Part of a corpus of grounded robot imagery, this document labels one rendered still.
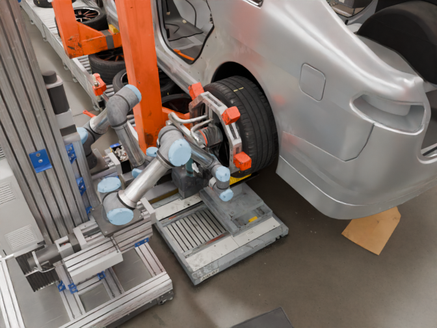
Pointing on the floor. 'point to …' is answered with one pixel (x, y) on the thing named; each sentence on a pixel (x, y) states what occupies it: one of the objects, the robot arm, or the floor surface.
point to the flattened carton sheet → (373, 230)
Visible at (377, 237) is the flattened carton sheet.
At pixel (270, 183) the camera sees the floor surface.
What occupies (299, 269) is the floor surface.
